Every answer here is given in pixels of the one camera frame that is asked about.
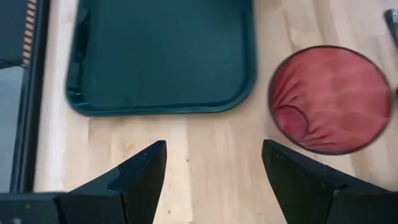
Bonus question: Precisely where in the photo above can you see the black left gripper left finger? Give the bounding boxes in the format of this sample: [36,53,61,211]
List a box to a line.
[57,139,168,224]

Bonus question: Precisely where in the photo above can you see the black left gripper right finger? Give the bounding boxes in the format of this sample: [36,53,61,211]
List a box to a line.
[262,139,398,224]

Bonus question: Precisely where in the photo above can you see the red translucent plastic cup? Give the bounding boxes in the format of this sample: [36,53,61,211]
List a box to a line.
[267,45,393,156]

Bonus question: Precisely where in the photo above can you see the dark grey spoon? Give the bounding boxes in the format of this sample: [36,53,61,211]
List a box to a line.
[384,8,398,49]

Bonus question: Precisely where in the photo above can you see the dark green plastic tray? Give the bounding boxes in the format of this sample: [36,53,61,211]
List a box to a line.
[65,0,257,118]

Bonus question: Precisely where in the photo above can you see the black mat with hazard stripes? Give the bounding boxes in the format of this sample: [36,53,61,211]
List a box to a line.
[0,0,38,69]

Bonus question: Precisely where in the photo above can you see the black aluminium table frame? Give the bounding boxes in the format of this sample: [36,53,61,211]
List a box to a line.
[9,0,52,194]

